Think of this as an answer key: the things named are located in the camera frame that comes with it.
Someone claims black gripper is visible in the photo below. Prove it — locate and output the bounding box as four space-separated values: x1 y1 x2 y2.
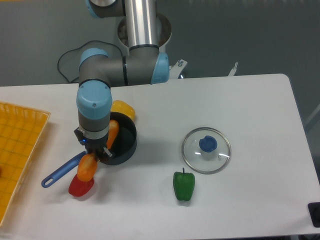
74 127 113 162

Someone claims long orange bread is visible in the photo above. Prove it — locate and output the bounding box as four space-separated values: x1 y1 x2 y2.
77 119 120 182

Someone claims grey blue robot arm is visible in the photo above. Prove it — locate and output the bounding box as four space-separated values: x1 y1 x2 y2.
75 0 170 165

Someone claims yellow bell pepper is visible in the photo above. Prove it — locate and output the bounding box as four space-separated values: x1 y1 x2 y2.
111 100 136 121

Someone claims red bell pepper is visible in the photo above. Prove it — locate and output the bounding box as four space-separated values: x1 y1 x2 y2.
68 174 95 198

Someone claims yellow plastic basket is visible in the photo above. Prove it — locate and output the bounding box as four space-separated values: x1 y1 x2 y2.
0 101 51 225

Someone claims green bell pepper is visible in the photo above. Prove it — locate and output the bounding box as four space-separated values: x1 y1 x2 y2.
172 167 196 202

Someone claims glass lid blue knob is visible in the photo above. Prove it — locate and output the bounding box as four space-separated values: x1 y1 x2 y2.
181 127 232 175

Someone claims black corner object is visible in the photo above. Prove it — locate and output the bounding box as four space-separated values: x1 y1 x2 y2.
307 202 320 228

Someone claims dark pot blue handle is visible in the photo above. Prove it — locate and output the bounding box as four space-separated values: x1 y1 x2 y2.
41 112 137 188

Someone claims black cable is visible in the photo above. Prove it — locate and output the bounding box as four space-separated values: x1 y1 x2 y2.
57 40 124 84

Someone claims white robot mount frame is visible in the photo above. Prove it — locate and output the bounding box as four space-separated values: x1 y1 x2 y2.
169 59 188 80

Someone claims white table clamp bracket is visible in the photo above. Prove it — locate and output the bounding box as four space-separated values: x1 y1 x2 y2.
228 62 238 77

